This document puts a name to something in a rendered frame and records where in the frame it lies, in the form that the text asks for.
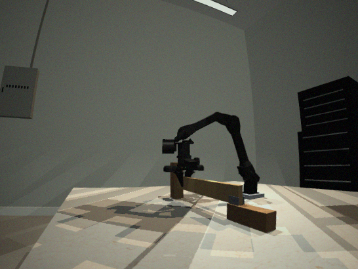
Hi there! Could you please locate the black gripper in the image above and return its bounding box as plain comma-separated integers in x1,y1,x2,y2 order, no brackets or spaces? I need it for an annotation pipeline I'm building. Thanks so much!
163,154,204,187

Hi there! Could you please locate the long wooden rail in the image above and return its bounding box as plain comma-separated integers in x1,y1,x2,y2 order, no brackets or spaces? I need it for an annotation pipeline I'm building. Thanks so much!
177,176,243,205

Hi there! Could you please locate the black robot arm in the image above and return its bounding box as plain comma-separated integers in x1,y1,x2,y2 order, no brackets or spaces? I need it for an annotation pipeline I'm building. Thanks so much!
162,112,260,194

